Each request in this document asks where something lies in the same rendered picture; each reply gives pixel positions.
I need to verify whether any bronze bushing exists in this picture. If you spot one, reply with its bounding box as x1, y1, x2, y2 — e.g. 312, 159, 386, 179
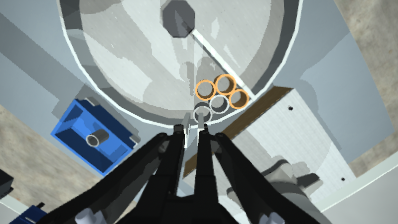
225, 88, 249, 109
195, 80, 216, 101
213, 74, 236, 95

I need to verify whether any blue open crate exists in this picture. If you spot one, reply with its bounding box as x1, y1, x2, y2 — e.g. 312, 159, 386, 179
50, 96, 141, 176

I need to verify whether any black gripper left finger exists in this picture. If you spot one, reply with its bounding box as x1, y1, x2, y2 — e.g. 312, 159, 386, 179
36, 113, 191, 224

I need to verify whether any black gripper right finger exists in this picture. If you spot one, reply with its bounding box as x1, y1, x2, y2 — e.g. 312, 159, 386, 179
191, 113, 320, 224

